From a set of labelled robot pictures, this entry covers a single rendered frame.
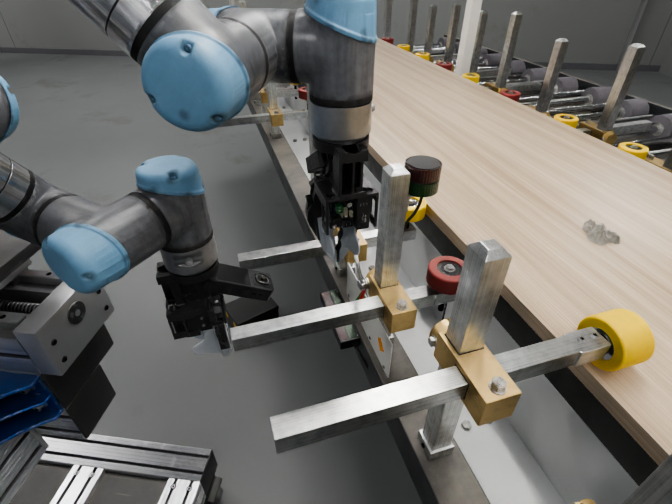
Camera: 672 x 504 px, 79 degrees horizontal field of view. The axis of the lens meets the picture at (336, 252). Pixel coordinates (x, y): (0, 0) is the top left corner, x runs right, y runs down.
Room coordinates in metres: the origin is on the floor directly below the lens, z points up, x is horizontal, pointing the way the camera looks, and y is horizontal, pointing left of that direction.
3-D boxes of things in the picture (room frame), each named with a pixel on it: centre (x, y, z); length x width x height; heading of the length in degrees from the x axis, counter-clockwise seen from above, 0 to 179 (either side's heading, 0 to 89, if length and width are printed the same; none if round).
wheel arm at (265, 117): (1.74, 0.31, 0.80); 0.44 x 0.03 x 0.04; 107
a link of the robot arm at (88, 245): (0.38, 0.27, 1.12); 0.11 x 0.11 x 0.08; 61
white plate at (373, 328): (0.62, -0.07, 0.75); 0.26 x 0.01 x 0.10; 17
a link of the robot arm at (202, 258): (0.46, 0.21, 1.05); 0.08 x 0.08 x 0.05
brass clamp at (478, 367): (0.34, -0.18, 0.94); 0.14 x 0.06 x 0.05; 17
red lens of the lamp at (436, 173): (0.62, -0.14, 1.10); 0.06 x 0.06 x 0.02
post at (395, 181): (0.60, -0.10, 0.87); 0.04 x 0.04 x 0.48; 17
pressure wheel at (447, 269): (0.60, -0.22, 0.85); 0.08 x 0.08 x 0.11
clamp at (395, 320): (0.58, -0.11, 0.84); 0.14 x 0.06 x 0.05; 17
